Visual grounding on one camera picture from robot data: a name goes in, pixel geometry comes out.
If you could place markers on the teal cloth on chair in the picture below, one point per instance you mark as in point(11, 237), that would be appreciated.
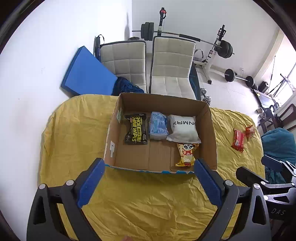
point(278, 145)

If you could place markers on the orange snack bag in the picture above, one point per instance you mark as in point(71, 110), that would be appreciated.
point(249, 132)

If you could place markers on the yellow table cloth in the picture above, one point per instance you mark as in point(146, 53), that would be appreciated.
point(143, 206)

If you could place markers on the left white quilted chair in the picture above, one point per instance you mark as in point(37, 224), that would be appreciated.
point(124, 59)

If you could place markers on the dark wooden chair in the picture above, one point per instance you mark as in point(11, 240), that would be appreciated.
point(278, 121)

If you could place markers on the blue black weight bench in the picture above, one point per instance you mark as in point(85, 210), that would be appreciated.
point(193, 79)

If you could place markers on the right white quilted chair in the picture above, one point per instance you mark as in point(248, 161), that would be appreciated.
point(172, 60)

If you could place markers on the black yellow shoe wipes pack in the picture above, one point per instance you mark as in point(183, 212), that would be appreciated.
point(136, 134)

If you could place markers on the dark blue knitted cloth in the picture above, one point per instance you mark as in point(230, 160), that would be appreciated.
point(122, 85)

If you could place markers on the long barbell with plates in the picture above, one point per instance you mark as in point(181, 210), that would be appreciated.
point(223, 48)

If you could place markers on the small dumbbell bar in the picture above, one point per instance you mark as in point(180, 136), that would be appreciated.
point(230, 76)

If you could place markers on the black camera tripod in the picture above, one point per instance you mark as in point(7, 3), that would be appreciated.
point(280, 77)

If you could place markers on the red flowered tissue pack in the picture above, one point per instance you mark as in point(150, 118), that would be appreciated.
point(238, 140)

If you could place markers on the yellow panda snack bag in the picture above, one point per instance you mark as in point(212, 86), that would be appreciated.
point(186, 152)

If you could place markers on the blue foam mat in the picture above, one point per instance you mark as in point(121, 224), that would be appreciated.
point(86, 75)

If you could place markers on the white pillow pack black letters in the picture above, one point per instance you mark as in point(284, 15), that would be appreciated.
point(183, 130)

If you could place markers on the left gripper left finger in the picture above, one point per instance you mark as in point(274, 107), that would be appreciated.
point(88, 180)

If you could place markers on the blue white tissue pack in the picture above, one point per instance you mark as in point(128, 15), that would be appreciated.
point(158, 126)

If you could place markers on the chrome dumbbell on floor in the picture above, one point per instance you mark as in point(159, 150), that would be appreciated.
point(204, 96)

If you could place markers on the white quilted chair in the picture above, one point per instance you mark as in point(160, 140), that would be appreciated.
point(124, 59)
point(172, 60)

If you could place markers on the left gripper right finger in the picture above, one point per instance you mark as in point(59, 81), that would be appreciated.
point(210, 180)

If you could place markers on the white barbell rack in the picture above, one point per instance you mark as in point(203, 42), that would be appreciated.
point(207, 61)

